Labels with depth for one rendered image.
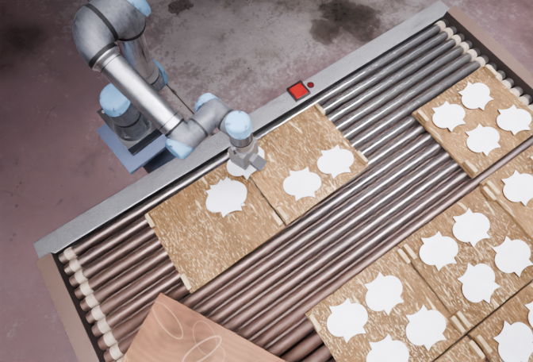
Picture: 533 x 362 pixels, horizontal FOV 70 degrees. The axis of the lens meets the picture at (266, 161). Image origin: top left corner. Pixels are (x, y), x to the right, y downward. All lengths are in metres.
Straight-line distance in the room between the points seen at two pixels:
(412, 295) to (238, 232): 0.65
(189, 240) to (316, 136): 0.64
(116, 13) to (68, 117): 1.93
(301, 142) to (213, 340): 0.79
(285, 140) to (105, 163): 1.53
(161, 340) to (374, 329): 0.70
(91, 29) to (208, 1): 2.25
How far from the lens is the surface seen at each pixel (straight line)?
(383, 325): 1.47
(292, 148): 1.55
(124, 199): 1.61
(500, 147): 1.78
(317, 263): 1.46
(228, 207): 1.45
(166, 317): 1.36
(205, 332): 1.33
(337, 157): 1.55
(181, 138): 1.13
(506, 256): 1.64
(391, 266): 1.49
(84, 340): 1.55
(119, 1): 1.19
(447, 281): 1.55
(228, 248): 1.45
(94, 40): 1.16
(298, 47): 3.02
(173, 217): 1.51
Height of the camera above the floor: 2.36
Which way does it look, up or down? 68 degrees down
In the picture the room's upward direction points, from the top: 3 degrees counter-clockwise
